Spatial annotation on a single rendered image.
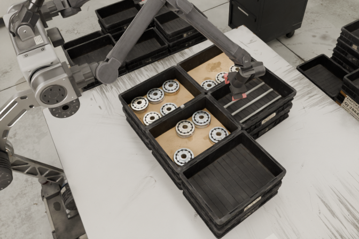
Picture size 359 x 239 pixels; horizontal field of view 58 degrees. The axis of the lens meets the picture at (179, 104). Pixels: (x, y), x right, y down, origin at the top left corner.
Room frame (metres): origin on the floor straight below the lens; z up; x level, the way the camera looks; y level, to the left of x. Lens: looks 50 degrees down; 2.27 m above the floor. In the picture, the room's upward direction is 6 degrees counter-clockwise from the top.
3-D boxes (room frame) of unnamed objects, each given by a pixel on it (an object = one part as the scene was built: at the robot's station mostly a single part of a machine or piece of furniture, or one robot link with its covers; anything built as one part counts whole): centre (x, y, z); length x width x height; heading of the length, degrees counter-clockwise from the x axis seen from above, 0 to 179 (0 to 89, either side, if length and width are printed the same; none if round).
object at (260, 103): (1.15, -0.40, 0.87); 0.40 x 0.30 x 0.11; 121
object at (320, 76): (1.74, -1.20, 0.26); 0.40 x 0.30 x 0.23; 24
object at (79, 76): (0.87, 0.35, 1.45); 0.09 x 0.08 x 0.12; 25
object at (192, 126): (1.01, -0.02, 0.86); 0.10 x 0.10 x 0.01
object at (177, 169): (0.95, -0.06, 0.92); 0.40 x 0.30 x 0.02; 121
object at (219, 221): (0.69, -0.21, 0.92); 0.40 x 0.30 x 0.02; 121
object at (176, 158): (0.83, 0.01, 0.86); 0.10 x 0.10 x 0.01
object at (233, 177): (0.69, -0.21, 0.87); 0.40 x 0.30 x 0.11; 121
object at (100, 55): (2.05, 0.65, 0.37); 0.40 x 0.30 x 0.45; 115
